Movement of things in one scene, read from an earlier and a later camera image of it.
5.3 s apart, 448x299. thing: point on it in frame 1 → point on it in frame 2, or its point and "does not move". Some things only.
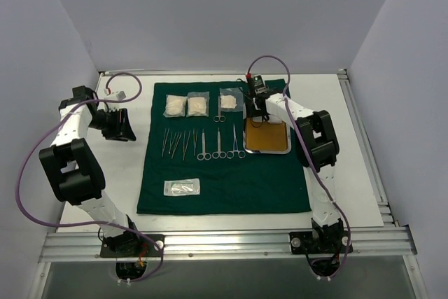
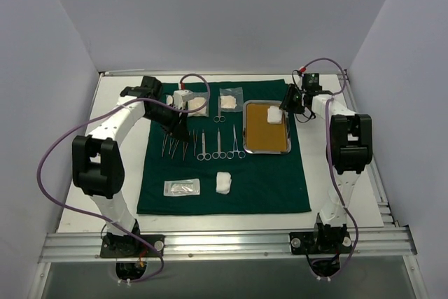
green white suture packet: (173, 188) does not move
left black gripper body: (118, 123) → (173, 122)
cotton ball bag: (232, 99) does not move
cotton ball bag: (198, 103) does not move
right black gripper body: (260, 103) → (290, 98)
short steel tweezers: (194, 141) does not move
